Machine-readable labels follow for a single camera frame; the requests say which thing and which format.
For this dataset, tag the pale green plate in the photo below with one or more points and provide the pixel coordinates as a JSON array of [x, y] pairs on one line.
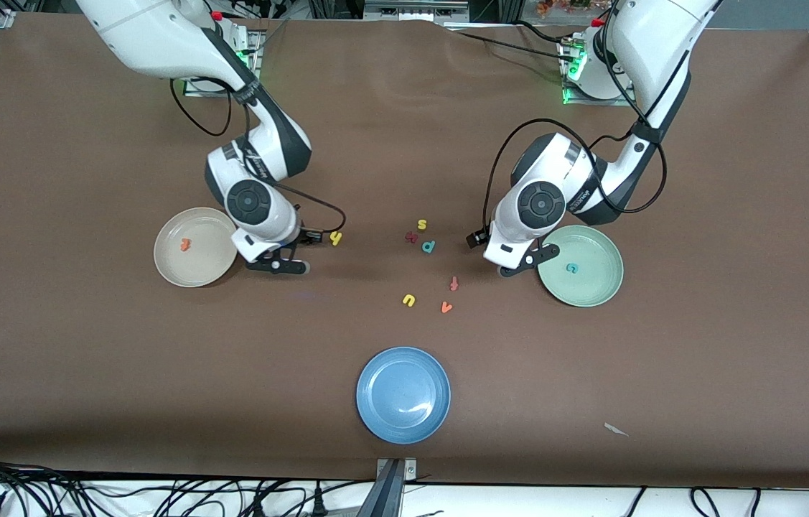
[[591, 287]]

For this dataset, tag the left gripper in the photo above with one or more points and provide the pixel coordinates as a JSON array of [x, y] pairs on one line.
[[477, 239]]

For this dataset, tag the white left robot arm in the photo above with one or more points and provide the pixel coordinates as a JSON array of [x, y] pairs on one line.
[[655, 36]]

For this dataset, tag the metal camera stand bracket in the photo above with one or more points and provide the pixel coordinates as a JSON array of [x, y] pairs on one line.
[[395, 477]]

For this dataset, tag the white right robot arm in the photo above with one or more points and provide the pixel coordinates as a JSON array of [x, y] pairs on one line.
[[146, 36]]

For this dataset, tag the beige brown plate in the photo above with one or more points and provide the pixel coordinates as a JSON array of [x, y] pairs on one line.
[[196, 269]]

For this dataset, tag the white paper scrap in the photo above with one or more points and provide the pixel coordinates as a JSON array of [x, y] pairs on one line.
[[616, 429]]

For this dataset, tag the brown paper table cover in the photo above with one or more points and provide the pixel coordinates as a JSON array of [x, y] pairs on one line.
[[404, 143]]

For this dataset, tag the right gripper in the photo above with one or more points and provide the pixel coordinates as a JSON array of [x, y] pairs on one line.
[[311, 235]]

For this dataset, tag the blue plate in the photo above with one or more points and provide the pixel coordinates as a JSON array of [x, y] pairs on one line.
[[403, 395]]

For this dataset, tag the grey power strip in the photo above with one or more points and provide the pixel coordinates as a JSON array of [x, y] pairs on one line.
[[411, 11]]

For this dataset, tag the orange artificial flowers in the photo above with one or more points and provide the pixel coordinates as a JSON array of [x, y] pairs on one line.
[[569, 6]]

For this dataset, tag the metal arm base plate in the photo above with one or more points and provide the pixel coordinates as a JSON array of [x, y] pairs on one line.
[[196, 92], [627, 100]]

